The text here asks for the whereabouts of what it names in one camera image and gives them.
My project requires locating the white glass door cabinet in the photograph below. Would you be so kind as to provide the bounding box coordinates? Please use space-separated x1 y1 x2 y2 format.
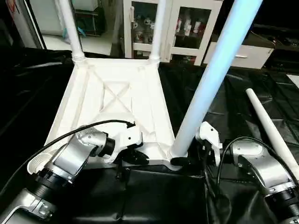
122 0 224 66

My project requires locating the white plastic table leg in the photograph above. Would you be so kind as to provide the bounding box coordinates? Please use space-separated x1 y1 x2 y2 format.
168 0 263 159
245 87 299 180
149 0 167 64
58 0 87 62

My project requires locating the white plastic table top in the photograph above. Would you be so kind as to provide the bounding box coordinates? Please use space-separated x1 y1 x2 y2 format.
27 56 192 175

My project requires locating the white drawer unit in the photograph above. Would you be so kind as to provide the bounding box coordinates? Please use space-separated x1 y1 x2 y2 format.
203 42 275 70

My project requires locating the black mat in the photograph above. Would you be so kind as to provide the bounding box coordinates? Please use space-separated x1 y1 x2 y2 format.
0 47 299 224

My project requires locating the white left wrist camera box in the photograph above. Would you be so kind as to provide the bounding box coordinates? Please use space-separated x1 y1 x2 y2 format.
105 122 143 161

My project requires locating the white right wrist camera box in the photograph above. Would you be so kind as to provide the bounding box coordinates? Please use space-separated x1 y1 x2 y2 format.
195 121 222 166

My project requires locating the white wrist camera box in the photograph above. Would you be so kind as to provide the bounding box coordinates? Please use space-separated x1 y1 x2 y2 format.
195 121 222 166
105 122 143 161

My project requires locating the clear plastic storage box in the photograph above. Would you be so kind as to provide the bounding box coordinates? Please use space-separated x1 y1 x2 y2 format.
77 7 107 37

